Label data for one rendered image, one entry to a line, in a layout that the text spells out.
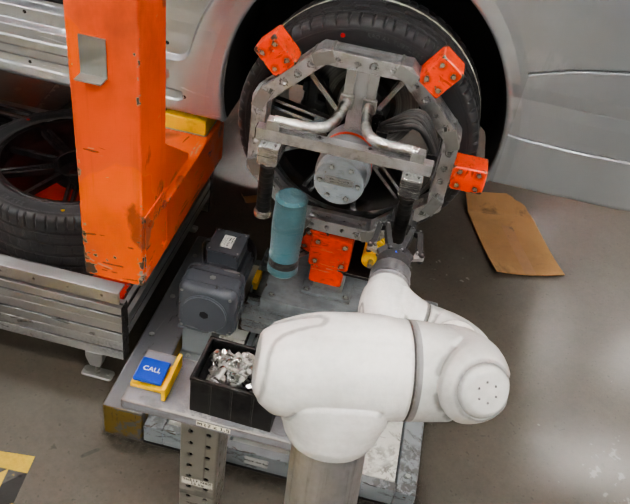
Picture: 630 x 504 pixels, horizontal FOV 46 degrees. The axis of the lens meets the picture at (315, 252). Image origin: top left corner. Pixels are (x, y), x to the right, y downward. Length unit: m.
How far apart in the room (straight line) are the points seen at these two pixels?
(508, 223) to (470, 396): 2.52
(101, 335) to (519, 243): 1.83
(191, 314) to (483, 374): 1.41
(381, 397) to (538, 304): 2.15
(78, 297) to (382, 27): 1.13
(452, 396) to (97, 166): 1.13
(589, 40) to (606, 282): 1.49
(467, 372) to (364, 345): 0.12
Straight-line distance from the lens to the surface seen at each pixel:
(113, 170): 1.77
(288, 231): 1.96
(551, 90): 2.05
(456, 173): 1.94
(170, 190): 2.03
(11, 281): 2.30
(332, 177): 1.81
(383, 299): 1.46
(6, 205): 2.31
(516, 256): 3.20
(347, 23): 1.89
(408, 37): 1.88
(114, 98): 1.67
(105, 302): 2.20
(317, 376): 0.88
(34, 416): 2.38
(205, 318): 2.18
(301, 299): 2.40
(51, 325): 2.35
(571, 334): 2.95
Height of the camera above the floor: 1.85
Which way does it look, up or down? 39 degrees down
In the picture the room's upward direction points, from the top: 10 degrees clockwise
